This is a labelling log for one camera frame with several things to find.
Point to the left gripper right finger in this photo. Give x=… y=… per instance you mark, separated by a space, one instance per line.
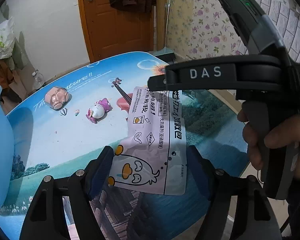
x=202 y=171

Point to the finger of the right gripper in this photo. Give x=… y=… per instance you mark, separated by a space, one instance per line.
x=157 y=83

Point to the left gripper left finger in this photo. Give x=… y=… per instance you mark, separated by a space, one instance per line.
x=97 y=171

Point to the pink white snack packet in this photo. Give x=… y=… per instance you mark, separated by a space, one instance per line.
x=152 y=159

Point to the pink white cat figurine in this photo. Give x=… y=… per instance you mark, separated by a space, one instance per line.
x=98 y=110

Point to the pink face toy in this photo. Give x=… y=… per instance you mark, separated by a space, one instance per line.
x=57 y=97

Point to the person's right hand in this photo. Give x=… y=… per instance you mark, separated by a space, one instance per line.
x=286 y=133

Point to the grey broom with dustpan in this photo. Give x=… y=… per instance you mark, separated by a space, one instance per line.
x=166 y=54

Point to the orange wooden door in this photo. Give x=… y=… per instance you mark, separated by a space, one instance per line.
x=108 y=31

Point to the clear plastic water bottle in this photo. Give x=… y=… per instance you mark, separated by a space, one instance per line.
x=38 y=80

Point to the white green plastic bag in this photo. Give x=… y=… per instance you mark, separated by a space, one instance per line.
x=7 y=38

